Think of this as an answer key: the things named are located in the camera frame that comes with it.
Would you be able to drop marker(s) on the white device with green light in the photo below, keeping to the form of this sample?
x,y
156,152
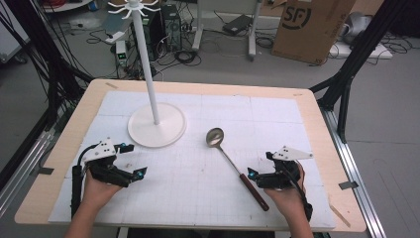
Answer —
x,y
121,53

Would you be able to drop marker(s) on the black computer tower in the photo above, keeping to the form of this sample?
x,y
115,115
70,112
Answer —
x,y
171,26

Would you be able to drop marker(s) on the tan tape strip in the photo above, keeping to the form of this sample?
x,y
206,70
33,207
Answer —
x,y
340,214
111,85

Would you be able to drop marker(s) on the white flat board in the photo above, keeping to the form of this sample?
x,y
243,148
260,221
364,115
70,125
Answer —
x,y
360,51

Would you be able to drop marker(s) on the person's right hand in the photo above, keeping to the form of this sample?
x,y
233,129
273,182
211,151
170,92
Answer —
x,y
289,198

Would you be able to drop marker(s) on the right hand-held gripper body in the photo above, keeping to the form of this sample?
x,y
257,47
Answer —
x,y
287,153

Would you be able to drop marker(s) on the grey rounded device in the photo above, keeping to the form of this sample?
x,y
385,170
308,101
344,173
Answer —
x,y
358,24

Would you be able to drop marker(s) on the person's left hand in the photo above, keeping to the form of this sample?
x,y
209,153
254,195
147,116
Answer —
x,y
97,193

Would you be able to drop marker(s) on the black flat device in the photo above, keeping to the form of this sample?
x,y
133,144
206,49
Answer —
x,y
236,24

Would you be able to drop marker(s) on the aluminium rail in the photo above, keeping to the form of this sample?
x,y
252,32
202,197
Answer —
x,y
350,165
23,172

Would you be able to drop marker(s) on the white hook stand rack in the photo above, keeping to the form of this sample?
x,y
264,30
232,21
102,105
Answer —
x,y
145,59

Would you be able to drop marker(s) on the white stand leg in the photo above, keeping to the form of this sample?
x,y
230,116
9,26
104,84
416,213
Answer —
x,y
252,31
198,28

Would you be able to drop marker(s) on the white gridded mat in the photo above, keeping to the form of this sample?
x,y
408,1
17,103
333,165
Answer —
x,y
198,191

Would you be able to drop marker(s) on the grey tape piece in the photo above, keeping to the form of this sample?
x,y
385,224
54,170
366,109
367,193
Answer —
x,y
45,171
348,185

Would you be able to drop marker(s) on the white power strip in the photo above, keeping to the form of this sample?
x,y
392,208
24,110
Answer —
x,y
115,36

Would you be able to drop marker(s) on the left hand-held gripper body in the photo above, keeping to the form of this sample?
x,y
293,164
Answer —
x,y
100,152

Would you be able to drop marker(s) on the black metal frame stand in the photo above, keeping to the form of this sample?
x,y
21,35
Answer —
x,y
49,69
363,46

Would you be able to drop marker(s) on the brown cardboard box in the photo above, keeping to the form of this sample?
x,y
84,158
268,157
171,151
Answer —
x,y
308,29

